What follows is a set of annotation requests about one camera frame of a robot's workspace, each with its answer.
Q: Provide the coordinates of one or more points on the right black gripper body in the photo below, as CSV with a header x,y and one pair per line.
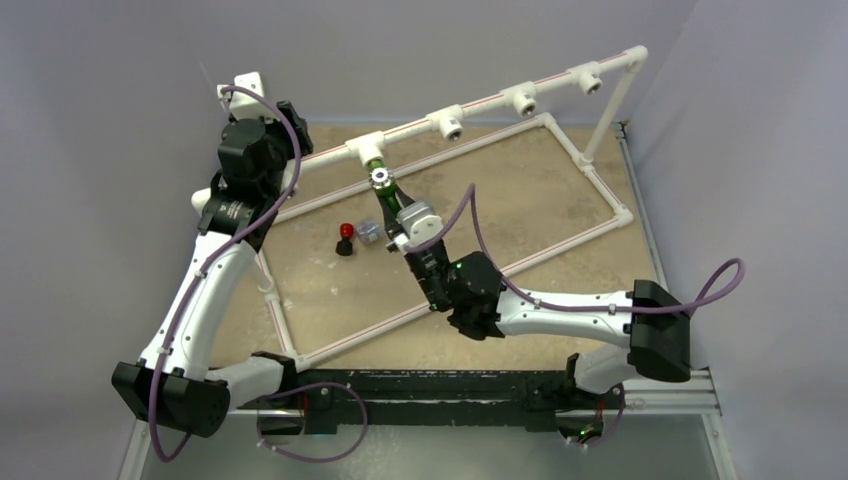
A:
x,y
427,269

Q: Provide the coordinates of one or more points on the green water faucet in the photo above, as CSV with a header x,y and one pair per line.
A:
x,y
379,176

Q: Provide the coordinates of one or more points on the white pvc pipe frame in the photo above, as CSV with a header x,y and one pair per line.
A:
x,y
555,203

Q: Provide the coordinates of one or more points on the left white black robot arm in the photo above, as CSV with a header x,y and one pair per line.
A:
x,y
172,383

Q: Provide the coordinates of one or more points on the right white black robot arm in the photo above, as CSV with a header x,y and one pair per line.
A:
x,y
644,331

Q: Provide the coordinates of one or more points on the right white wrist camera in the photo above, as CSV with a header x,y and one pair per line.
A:
x,y
411,226

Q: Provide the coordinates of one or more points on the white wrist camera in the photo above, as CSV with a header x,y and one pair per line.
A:
x,y
244,93
411,226

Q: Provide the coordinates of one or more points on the black faucet with red handle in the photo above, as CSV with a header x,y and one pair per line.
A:
x,y
344,246

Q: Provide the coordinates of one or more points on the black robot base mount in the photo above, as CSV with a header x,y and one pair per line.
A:
x,y
530,399

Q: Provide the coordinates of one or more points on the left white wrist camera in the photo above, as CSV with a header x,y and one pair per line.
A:
x,y
244,93

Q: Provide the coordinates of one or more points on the aluminium table frame rail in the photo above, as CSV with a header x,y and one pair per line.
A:
x,y
641,396

